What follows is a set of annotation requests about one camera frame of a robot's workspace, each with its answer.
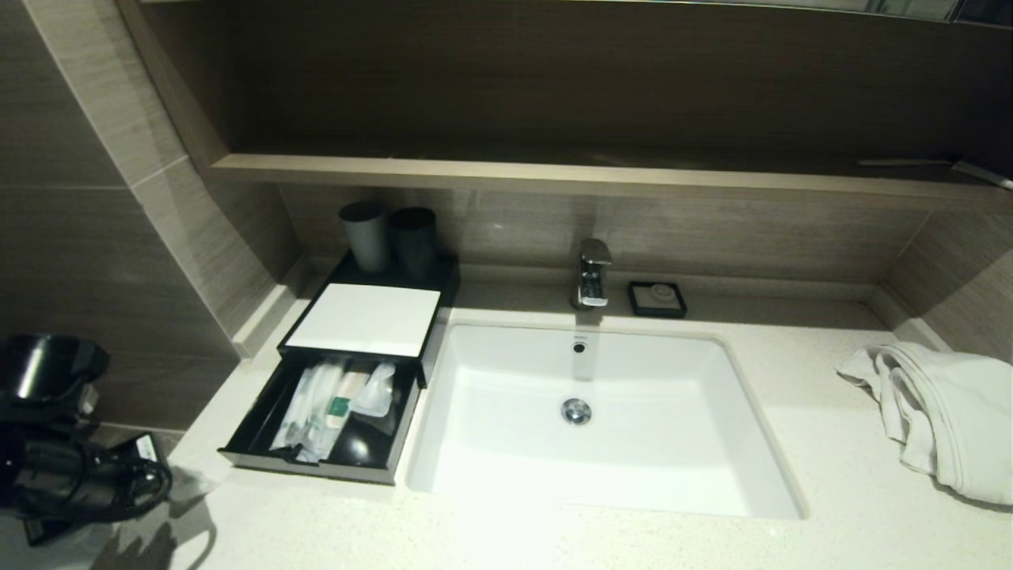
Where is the grey plastic cup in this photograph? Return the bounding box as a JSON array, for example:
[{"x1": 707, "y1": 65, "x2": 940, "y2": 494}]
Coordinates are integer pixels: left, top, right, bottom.
[{"x1": 339, "y1": 200, "x2": 390, "y2": 274}]

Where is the white bathtub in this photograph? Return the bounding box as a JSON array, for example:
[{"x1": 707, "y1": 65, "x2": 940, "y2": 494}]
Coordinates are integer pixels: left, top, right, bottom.
[{"x1": 0, "y1": 507, "x2": 127, "y2": 570}]

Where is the black cup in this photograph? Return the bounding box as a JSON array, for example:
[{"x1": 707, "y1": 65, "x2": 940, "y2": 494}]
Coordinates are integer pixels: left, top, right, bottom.
[{"x1": 389, "y1": 208, "x2": 440, "y2": 282}]

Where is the chrome faucet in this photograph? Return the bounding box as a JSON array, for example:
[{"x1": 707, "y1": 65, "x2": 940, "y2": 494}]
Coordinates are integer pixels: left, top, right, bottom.
[{"x1": 571, "y1": 240, "x2": 613, "y2": 310}]

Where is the white sink basin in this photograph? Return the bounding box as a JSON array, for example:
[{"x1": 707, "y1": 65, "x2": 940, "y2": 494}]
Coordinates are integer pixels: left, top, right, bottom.
[{"x1": 406, "y1": 319, "x2": 808, "y2": 521}]

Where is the black soap dish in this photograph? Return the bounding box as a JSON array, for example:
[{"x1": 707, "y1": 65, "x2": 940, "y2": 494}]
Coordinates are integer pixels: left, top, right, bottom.
[{"x1": 628, "y1": 281, "x2": 688, "y2": 320}]

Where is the white towel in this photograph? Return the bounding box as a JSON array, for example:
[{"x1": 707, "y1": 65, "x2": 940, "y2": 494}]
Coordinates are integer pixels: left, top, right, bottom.
[{"x1": 835, "y1": 342, "x2": 1013, "y2": 506}]

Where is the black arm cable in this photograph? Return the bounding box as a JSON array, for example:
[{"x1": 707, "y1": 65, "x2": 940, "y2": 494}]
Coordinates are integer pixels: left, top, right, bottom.
[{"x1": 16, "y1": 459, "x2": 173, "y2": 525}]

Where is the wooden wall shelf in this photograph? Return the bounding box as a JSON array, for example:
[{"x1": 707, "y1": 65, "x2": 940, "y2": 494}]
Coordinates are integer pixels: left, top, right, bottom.
[{"x1": 212, "y1": 154, "x2": 1013, "y2": 208}]

